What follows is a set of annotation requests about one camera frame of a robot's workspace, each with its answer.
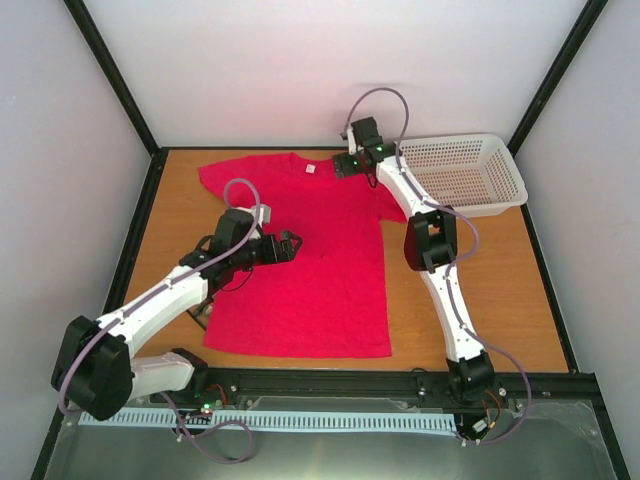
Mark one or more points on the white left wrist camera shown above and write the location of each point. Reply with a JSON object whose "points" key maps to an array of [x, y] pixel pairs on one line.
{"points": [[259, 215]]}

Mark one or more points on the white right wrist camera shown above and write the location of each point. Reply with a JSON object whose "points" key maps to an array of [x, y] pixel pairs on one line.
{"points": [[348, 136]]}

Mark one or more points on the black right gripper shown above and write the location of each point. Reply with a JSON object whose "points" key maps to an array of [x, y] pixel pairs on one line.
{"points": [[346, 170]]}

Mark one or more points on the black aluminium frame rail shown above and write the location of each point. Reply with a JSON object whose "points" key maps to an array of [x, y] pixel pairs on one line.
{"points": [[235, 387]]}

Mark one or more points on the brooch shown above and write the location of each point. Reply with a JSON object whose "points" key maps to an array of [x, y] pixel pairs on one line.
{"points": [[201, 316]]}

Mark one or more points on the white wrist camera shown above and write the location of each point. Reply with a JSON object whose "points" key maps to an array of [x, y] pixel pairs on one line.
{"points": [[259, 215], [348, 136]]}

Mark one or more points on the light blue cable duct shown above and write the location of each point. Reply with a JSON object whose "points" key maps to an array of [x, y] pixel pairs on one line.
{"points": [[285, 421]]}

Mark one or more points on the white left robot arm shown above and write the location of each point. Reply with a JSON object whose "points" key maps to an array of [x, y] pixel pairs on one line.
{"points": [[97, 369]]}

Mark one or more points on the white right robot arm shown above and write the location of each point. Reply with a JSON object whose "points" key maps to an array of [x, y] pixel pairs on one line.
{"points": [[430, 249]]}

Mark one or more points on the white perforated plastic basket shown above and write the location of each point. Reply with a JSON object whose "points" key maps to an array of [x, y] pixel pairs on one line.
{"points": [[474, 173]]}

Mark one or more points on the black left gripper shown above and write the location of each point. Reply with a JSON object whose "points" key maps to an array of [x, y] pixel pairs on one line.
{"points": [[287, 254]]}

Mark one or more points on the red t-shirt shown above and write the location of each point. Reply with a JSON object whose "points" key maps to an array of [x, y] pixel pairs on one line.
{"points": [[330, 301]]}

